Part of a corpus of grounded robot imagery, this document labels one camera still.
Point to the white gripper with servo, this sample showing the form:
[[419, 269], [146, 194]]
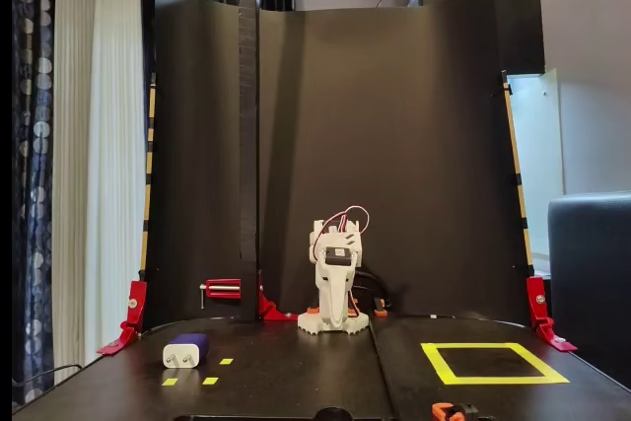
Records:
[[333, 277]]

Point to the blue white charger block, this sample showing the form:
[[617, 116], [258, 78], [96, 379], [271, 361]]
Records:
[[182, 357]]

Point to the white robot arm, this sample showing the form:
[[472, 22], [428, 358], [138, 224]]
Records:
[[315, 325]]

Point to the small orange black clamp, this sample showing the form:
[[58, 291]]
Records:
[[379, 311], [354, 311], [311, 311]]

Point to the red screw clamp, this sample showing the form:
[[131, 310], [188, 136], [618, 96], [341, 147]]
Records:
[[222, 291]]

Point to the black backdrop board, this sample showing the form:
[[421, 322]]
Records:
[[394, 169]]

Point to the orange black spring clamp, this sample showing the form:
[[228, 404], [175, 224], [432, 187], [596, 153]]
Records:
[[441, 412]]

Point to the yellow tape square outline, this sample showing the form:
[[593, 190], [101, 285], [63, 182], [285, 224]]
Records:
[[493, 380]]

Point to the yellow black striped stick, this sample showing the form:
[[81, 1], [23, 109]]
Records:
[[516, 169], [150, 140]]

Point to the white cabinet door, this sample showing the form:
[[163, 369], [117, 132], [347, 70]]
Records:
[[537, 145]]

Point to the dark blue sofa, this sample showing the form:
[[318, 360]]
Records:
[[591, 268]]

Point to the white pleated curtain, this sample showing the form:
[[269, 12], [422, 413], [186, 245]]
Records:
[[98, 145]]

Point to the blue patterned curtain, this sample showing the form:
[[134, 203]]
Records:
[[32, 145]]

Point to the red pole base bracket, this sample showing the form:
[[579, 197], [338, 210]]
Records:
[[273, 311]]

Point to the red corner bracket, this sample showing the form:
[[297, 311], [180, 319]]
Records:
[[135, 302], [537, 300]]

